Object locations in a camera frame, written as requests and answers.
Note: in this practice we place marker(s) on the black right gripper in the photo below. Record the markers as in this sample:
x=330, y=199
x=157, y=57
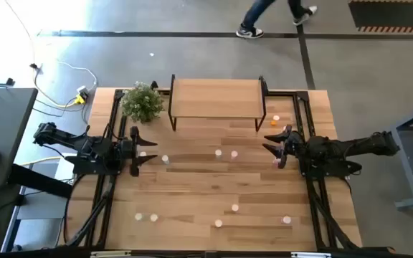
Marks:
x=293, y=145

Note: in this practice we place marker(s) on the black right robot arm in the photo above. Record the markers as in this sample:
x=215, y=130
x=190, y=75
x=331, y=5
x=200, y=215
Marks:
x=353, y=147

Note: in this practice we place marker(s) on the green potted plant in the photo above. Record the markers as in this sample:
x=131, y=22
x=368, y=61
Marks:
x=142, y=104

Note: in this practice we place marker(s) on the silver bracket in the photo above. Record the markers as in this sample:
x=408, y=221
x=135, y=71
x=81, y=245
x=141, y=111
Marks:
x=310, y=255
x=111, y=253

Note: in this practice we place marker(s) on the white and black sneaker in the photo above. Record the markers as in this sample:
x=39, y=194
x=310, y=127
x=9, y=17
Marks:
x=249, y=33
x=305, y=16

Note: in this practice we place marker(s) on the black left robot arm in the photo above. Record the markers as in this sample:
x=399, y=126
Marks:
x=66, y=138

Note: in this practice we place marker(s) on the small yellow bottle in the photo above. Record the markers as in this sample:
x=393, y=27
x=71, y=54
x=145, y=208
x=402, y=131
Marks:
x=142, y=154

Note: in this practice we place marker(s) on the black crossbar rail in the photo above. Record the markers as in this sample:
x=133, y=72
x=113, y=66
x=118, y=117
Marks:
x=174, y=255

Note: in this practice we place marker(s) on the orange pill bottle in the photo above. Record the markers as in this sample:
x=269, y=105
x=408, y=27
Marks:
x=276, y=117
x=218, y=223

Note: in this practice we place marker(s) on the yellow plug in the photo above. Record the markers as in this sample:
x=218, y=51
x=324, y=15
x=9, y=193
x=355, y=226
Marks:
x=80, y=100

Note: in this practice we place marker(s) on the grey-blue metal table frame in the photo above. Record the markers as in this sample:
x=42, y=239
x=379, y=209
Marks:
x=409, y=168

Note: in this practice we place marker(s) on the blue desk leg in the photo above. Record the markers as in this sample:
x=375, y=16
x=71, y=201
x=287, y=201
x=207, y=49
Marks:
x=11, y=233

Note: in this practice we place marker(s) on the wooden shelf black metal frame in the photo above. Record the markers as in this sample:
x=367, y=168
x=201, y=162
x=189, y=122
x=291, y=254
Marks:
x=217, y=98

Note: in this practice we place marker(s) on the black mat striped edge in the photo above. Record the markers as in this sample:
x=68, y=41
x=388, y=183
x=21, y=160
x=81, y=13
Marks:
x=389, y=14

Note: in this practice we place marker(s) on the black floor plug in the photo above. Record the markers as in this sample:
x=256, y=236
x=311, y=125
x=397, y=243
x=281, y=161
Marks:
x=33, y=66

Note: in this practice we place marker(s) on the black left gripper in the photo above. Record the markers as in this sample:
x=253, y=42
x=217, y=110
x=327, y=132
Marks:
x=135, y=168

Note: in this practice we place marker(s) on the white power adapter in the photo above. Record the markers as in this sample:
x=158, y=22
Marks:
x=83, y=90

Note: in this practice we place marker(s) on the person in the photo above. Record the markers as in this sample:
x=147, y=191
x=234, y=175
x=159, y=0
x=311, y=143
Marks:
x=256, y=14

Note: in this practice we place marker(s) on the black desk beam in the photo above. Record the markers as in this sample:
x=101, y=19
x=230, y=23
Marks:
x=38, y=181

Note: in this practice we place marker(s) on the blue-green pill bottle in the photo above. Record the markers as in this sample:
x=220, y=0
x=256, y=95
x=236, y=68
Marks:
x=165, y=158
x=138, y=216
x=218, y=152

